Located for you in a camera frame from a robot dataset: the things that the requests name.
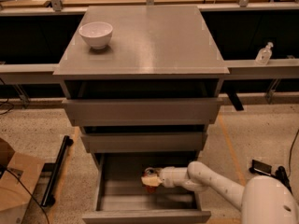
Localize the grey top drawer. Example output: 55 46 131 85
63 98 222 127

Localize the red coke can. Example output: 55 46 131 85
141 173 159 193

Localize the clear sanitizer pump bottle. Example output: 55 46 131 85
255 42 274 65

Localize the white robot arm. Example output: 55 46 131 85
141 161 299 224

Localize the grey drawer cabinet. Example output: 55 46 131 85
53 5 230 166

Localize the black floor cable right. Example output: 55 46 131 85
286 137 299 179

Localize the brown cardboard box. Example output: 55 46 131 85
0 138 45 224

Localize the black bar stand right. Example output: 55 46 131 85
276 166 292 192

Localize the white ceramic bowl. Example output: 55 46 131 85
78 21 113 49

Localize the small black floor device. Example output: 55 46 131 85
249 160 272 176

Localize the black cable on box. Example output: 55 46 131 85
0 165 50 224

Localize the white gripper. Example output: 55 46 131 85
141 167 189 188

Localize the grey metal rail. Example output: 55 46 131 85
1 59 299 85

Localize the grey open bottom drawer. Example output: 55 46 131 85
82 151 211 224

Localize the black bar stand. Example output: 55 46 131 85
41 135 74 207
276 166 292 192

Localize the black bar stand left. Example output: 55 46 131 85
41 135 74 207

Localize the grey middle drawer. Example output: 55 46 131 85
81 132 207 153

